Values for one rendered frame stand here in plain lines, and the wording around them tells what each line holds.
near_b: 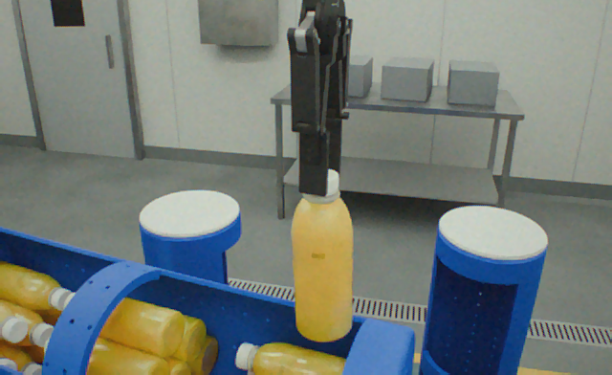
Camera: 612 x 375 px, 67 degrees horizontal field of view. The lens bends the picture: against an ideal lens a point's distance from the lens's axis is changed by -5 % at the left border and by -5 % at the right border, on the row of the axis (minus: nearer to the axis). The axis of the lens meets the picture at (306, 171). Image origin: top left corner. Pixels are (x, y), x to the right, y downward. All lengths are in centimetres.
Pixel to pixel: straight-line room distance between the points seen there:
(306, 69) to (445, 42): 350
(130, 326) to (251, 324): 21
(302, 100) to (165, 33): 406
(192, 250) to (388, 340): 77
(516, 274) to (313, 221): 82
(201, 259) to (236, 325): 46
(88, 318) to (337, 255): 37
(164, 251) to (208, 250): 11
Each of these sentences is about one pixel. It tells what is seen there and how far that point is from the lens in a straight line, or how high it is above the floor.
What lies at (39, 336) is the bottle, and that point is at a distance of 98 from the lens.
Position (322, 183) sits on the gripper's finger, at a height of 145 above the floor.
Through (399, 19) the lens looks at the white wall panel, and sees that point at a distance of 390.
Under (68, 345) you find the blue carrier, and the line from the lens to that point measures 75.
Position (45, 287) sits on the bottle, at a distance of 100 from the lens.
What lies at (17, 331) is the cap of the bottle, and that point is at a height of 111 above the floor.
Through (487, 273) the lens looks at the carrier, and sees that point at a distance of 125.
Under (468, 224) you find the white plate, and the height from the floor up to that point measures 104.
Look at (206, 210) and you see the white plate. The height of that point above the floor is 104.
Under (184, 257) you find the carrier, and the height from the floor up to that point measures 97.
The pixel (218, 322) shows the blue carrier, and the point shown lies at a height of 108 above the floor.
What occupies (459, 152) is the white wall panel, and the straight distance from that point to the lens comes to 412.
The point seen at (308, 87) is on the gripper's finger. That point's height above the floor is 155.
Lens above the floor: 165
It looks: 22 degrees down
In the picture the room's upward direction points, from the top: straight up
